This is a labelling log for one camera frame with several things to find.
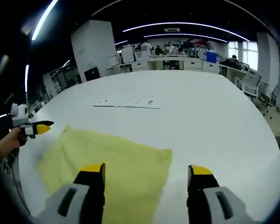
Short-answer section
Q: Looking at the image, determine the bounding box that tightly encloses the person's left hand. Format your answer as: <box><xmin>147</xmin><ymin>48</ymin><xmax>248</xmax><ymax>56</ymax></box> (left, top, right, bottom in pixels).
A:
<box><xmin>8</xmin><ymin>127</ymin><xmax>29</xmax><ymax>148</ymax></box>

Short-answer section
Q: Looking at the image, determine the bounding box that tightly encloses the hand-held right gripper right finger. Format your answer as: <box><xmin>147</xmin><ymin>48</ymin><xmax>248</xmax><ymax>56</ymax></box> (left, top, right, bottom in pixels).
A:
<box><xmin>186</xmin><ymin>164</ymin><xmax>254</xmax><ymax>224</ymax></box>

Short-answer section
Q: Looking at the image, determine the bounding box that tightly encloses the blue plastic box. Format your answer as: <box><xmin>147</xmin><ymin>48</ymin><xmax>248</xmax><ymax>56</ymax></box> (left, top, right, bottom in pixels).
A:
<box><xmin>206</xmin><ymin>51</ymin><xmax>219</xmax><ymax>63</ymax></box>

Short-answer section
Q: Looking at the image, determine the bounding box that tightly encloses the white cabinet counter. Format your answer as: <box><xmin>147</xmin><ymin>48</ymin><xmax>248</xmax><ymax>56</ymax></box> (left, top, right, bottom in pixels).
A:
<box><xmin>107</xmin><ymin>54</ymin><xmax>227</xmax><ymax>76</ymax></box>

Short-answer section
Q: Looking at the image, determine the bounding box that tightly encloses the long ceiling light strip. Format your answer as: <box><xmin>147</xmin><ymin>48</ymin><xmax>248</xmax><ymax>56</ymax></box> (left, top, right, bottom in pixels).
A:
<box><xmin>25</xmin><ymin>64</ymin><xmax>30</xmax><ymax>93</ymax></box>
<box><xmin>143</xmin><ymin>34</ymin><xmax>228</xmax><ymax>43</ymax></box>
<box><xmin>123</xmin><ymin>22</ymin><xmax>246</xmax><ymax>42</ymax></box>
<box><xmin>32</xmin><ymin>0</ymin><xmax>59</xmax><ymax>41</ymax></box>

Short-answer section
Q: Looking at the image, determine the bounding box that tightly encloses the yellow colour-block garment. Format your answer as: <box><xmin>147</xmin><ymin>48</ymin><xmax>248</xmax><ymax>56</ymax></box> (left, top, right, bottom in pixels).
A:
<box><xmin>37</xmin><ymin>125</ymin><xmax>173</xmax><ymax>224</ymax></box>

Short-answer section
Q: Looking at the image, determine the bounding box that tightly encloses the white storage box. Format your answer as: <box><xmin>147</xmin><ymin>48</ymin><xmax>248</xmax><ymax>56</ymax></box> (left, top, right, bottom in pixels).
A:
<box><xmin>121</xmin><ymin>46</ymin><xmax>135</xmax><ymax>63</ymax></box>

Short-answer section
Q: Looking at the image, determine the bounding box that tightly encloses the white square pillar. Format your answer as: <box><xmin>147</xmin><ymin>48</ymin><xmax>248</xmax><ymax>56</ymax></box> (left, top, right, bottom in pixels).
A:
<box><xmin>71</xmin><ymin>20</ymin><xmax>118</xmax><ymax>81</ymax></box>

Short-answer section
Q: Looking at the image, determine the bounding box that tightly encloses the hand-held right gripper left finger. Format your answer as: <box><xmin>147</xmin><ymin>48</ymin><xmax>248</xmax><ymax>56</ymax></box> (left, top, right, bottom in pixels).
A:
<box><xmin>38</xmin><ymin>162</ymin><xmax>107</xmax><ymax>224</ymax></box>

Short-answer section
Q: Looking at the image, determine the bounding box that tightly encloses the metal shelf rack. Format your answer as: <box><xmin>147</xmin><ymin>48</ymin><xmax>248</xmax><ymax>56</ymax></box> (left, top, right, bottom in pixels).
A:
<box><xmin>43</xmin><ymin>67</ymin><xmax>82</xmax><ymax>94</ymax></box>

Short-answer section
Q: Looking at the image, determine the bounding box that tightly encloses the white mesh office chair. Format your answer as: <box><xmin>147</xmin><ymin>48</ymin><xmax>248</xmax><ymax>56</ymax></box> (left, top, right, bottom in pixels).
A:
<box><xmin>234</xmin><ymin>68</ymin><xmax>263</xmax><ymax>99</ymax></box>
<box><xmin>260</xmin><ymin>80</ymin><xmax>280</xmax><ymax>113</ymax></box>

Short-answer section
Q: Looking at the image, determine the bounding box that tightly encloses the black box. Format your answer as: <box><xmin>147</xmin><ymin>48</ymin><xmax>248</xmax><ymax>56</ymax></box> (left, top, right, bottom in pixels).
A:
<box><xmin>84</xmin><ymin>67</ymin><xmax>101</xmax><ymax>81</ymax></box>

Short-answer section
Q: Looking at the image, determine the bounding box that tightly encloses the white template board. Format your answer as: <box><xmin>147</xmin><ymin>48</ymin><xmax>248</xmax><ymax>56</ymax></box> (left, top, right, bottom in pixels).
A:
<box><xmin>93</xmin><ymin>98</ymin><xmax>163</xmax><ymax>111</ymax></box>

